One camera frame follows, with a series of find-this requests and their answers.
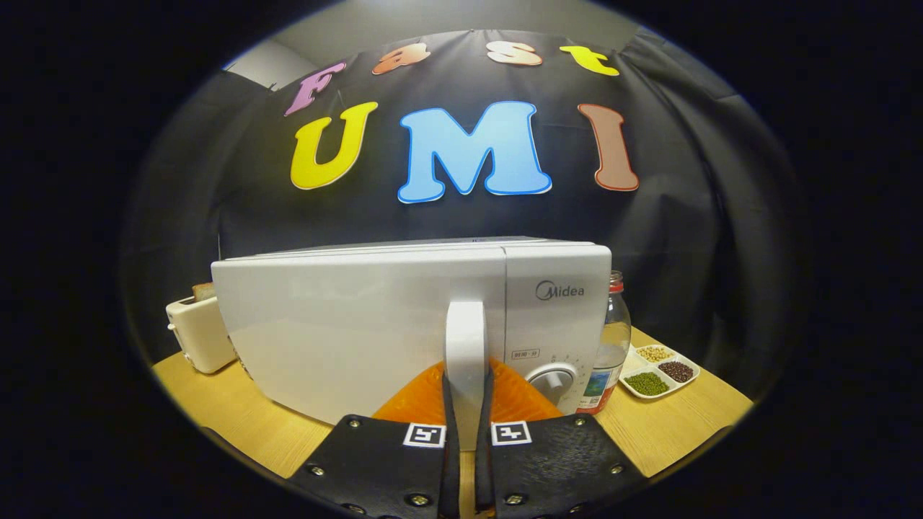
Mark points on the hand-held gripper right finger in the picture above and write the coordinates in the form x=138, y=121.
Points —
x=483, y=468

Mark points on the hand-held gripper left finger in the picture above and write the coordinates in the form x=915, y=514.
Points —
x=452, y=468

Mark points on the black backdrop cloth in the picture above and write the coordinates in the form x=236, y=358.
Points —
x=685, y=216

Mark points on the white divided dish of beans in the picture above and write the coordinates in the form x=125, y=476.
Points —
x=652, y=382

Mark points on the white toaster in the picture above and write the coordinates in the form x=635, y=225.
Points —
x=198, y=331

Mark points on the clear bottle with red label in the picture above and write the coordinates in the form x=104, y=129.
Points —
x=613, y=339

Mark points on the white microwave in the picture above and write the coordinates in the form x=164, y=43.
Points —
x=346, y=324

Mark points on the brown toast slice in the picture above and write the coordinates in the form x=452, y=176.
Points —
x=203, y=291

